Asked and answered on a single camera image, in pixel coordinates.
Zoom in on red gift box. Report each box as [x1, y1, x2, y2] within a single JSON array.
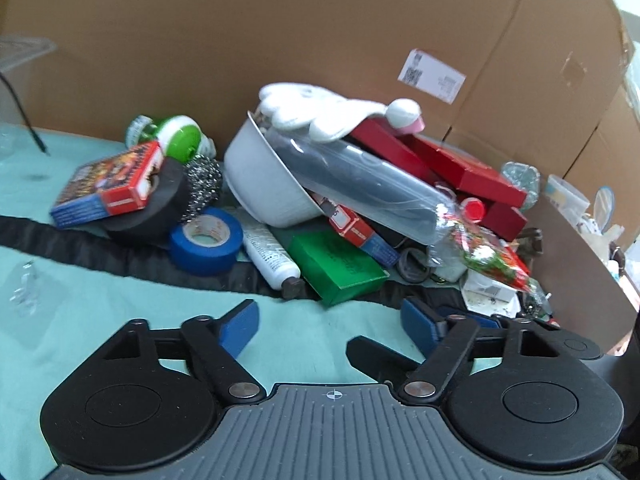
[[405, 136, 526, 208]]

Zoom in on cardboard sorting box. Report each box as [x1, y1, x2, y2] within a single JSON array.
[[525, 196, 637, 354]]

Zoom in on white tube black cap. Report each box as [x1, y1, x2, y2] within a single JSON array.
[[241, 221, 305, 300]]

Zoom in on colorful candy bag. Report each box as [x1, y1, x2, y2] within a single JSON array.
[[433, 209, 538, 292]]

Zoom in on blue tape roll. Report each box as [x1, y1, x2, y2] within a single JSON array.
[[168, 207, 243, 276]]

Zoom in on green small box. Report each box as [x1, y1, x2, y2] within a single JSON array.
[[288, 231, 390, 307]]

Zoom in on red cap glue bottle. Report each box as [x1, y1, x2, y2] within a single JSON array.
[[459, 197, 486, 224]]

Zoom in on dark red jewelry box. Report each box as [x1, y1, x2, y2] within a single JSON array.
[[480, 203, 527, 242]]

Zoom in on black tape roll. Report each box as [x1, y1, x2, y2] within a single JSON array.
[[98, 158, 190, 243]]

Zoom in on red blue small box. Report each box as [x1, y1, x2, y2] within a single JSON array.
[[310, 193, 399, 269]]

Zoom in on steel wool scrubber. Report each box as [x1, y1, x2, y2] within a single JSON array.
[[182, 154, 224, 222]]

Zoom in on white ceramic bowl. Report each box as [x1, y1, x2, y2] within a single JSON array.
[[224, 112, 323, 229]]

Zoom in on crushed clear plastic bottle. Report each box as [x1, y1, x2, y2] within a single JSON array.
[[501, 162, 541, 211]]

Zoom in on clear plastic tube case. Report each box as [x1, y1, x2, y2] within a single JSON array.
[[265, 128, 457, 245]]

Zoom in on playing card box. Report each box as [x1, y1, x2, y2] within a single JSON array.
[[50, 141, 165, 229]]

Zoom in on clear plastic cup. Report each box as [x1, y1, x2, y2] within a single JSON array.
[[544, 174, 590, 226]]

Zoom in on green white round container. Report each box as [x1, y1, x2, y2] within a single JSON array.
[[124, 115, 217, 165]]

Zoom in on white cloth glove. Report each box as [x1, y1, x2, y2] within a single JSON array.
[[255, 82, 425, 144]]

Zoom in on white shipping label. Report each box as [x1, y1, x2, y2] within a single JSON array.
[[397, 49, 466, 104]]

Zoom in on large cardboard backdrop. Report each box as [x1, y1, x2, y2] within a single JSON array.
[[0, 0, 640, 241]]

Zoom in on clear plastic bin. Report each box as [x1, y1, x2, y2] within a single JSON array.
[[0, 35, 56, 125]]

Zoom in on black fabric strap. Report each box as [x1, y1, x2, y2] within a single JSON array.
[[0, 214, 402, 306]]

